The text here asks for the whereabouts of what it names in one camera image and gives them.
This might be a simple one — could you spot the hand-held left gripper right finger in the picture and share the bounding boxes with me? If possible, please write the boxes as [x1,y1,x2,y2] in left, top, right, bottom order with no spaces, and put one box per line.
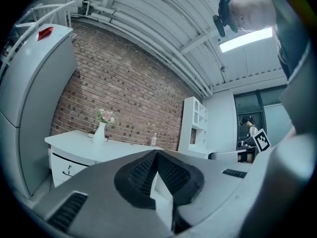
[157,149,255,236]

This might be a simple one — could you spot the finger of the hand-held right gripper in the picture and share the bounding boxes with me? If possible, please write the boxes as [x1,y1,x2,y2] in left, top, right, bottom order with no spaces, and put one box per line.
[208,151,239,161]

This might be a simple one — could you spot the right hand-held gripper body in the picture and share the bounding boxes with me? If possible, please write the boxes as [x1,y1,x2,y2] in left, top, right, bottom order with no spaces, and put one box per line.
[237,128,272,164]

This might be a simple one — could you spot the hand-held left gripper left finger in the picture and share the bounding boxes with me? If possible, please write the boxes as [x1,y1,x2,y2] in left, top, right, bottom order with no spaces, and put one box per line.
[32,149,172,238]

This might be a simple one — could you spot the person's right forearm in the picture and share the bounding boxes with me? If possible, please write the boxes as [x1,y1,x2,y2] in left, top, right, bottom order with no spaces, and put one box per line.
[247,132,313,234]

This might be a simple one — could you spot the dark window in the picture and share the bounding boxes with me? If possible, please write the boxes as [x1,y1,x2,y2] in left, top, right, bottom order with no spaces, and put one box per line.
[234,87,289,133]

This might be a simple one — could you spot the white shelf unit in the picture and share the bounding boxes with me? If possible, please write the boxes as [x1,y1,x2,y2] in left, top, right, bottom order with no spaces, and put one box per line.
[177,96,210,159]

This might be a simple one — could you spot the white desk with drawers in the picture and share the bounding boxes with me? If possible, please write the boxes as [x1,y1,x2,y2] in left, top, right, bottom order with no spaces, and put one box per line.
[44,129,164,188]

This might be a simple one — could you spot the white vase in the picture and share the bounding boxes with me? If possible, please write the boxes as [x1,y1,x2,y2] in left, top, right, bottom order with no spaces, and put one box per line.
[92,121,107,145]

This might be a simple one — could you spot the pink and white flowers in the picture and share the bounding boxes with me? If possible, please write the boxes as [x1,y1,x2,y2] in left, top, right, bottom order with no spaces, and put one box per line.
[96,109,115,127]

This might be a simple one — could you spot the rectangular ceiling light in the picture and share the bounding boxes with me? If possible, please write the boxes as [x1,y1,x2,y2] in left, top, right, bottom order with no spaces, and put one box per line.
[219,26,273,54]

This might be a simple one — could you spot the white refrigerator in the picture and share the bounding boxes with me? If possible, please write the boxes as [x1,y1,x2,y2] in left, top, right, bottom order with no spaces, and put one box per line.
[0,23,79,198]

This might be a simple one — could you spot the person's head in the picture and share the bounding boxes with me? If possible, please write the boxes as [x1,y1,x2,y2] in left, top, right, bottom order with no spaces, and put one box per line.
[226,0,277,32]

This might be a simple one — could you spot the white ceiling pipes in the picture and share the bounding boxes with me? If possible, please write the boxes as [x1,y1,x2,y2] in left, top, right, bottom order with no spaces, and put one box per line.
[84,0,213,98]

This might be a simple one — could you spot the red sticker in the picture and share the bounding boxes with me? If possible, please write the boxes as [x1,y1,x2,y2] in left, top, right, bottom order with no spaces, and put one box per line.
[37,26,54,42]

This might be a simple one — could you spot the white metal railing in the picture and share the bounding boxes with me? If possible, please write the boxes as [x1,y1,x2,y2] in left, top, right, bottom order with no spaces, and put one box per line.
[0,0,76,70]

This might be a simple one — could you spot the black head-worn camera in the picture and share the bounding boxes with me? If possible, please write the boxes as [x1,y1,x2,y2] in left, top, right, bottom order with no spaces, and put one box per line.
[212,0,236,38]

